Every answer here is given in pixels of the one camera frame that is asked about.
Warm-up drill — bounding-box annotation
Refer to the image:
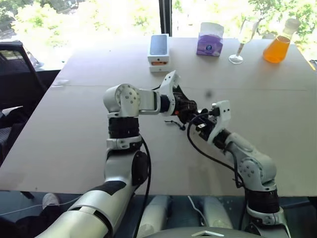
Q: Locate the flask with orange liquid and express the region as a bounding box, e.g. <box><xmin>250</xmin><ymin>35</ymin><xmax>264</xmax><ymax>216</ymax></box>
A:
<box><xmin>263</xmin><ymin>18</ymin><xmax>301</xmax><ymax>64</ymax></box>

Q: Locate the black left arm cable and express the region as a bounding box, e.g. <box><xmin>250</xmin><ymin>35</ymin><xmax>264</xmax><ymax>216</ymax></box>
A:
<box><xmin>133</xmin><ymin>135</ymin><xmax>152</xmax><ymax>238</ymax></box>

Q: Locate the black window frame post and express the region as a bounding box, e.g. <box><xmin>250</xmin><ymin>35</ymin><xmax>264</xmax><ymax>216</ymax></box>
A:
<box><xmin>158</xmin><ymin>0</ymin><xmax>173</xmax><ymax>38</ymax></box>

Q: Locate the black office chair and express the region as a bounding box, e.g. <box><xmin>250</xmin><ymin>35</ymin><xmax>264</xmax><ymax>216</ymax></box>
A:
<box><xmin>0</xmin><ymin>41</ymin><xmax>48</xmax><ymax>162</ymax></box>

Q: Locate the white phone box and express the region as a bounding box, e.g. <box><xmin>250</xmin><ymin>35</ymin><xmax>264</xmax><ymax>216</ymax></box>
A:
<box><xmin>147</xmin><ymin>34</ymin><xmax>171</xmax><ymax>65</ymax></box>

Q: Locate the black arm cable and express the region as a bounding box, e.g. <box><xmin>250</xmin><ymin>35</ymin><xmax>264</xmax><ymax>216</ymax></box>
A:
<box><xmin>133</xmin><ymin>135</ymin><xmax>152</xmax><ymax>238</ymax></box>
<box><xmin>187</xmin><ymin>109</ymin><xmax>249</xmax><ymax>238</ymax></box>

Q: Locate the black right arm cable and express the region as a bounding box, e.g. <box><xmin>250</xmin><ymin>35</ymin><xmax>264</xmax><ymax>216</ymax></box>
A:
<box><xmin>187</xmin><ymin>109</ymin><xmax>249</xmax><ymax>238</ymax></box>

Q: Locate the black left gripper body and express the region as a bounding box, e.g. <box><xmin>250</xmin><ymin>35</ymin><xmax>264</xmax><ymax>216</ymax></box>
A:
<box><xmin>172</xmin><ymin>92</ymin><xmax>187</xmax><ymax>120</ymax></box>

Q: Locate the white paper sheet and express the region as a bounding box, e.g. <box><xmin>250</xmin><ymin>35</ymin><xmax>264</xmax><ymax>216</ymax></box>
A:
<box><xmin>1</xmin><ymin>106</ymin><xmax>24</xmax><ymax>116</ymax></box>

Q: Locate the clear wine glass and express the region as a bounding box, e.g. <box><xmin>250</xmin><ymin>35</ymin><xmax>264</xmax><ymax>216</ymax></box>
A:
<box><xmin>228</xmin><ymin>17</ymin><xmax>260</xmax><ymax>64</ymax></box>

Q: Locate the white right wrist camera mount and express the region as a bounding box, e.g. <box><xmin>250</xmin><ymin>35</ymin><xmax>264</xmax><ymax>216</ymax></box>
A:
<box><xmin>207</xmin><ymin>100</ymin><xmax>231</xmax><ymax>146</ymax></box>

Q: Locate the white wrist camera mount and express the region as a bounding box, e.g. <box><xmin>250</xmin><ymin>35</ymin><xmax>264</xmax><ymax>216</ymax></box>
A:
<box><xmin>207</xmin><ymin>100</ymin><xmax>231</xmax><ymax>146</ymax></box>
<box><xmin>158</xmin><ymin>70</ymin><xmax>181</xmax><ymax>116</ymax></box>

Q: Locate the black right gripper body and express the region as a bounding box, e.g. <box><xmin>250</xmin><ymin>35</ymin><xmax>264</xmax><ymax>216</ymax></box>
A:
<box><xmin>197</xmin><ymin>116</ymin><xmax>218</xmax><ymax>141</ymax></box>

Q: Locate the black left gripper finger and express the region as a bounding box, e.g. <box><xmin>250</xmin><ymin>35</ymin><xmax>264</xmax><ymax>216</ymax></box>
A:
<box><xmin>184</xmin><ymin>109</ymin><xmax>200</xmax><ymax>122</ymax></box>
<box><xmin>176</xmin><ymin>86</ymin><xmax>199</xmax><ymax>110</ymax></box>

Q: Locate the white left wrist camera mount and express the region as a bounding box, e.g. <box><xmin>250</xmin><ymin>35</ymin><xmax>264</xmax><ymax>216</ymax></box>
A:
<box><xmin>158</xmin><ymin>70</ymin><xmax>181</xmax><ymax>116</ymax></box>

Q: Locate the silver robot right leg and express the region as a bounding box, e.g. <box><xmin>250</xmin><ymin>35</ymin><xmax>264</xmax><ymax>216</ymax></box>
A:
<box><xmin>198</xmin><ymin>197</ymin><xmax>234</xmax><ymax>231</ymax></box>

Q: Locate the purple tissue box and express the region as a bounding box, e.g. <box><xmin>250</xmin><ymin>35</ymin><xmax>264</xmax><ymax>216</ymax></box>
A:
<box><xmin>196</xmin><ymin>22</ymin><xmax>225</xmax><ymax>58</ymax></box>

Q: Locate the white floor cable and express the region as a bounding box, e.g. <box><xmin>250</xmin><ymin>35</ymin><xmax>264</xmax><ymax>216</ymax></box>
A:
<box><xmin>0</xmin><ymin>195</ymin><xmax>82</xmax><ymax>217</ymax></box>

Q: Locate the small white orange box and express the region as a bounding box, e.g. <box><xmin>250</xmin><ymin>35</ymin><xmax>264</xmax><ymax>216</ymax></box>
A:
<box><xmin>149</xmin><ymin>60</ymin><xmax>168</xmax><ymax>73</ymax></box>

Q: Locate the white shoe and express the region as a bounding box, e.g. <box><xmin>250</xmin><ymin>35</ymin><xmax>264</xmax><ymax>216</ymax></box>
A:
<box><xmin>42</xmin><ymin>192</ymin><xmax>60</xmax><ymax>210</ymax></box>

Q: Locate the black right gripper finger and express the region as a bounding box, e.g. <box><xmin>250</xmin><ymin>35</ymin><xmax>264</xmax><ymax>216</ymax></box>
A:
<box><xmin>192</xmin><ymin>108</ymin><xmax>210</xmax><ymax>124</ymax></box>

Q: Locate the silver robot leg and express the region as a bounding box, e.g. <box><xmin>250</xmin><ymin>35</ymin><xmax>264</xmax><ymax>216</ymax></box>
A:
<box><xmin>137</xmin><ymin>195</ymin><xmax>174</xmax><ymax>238</ymax></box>
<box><xmin>198</xmin><ymin>197</ymin><xmax>234</xmax><ymax>231</ymax></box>

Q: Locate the silver robot left leg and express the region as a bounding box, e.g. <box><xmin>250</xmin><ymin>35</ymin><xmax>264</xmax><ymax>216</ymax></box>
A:
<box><xmin>137</xmin><ymin>195</ymin><xmax>174</xmax><ymax>238</ymax></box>

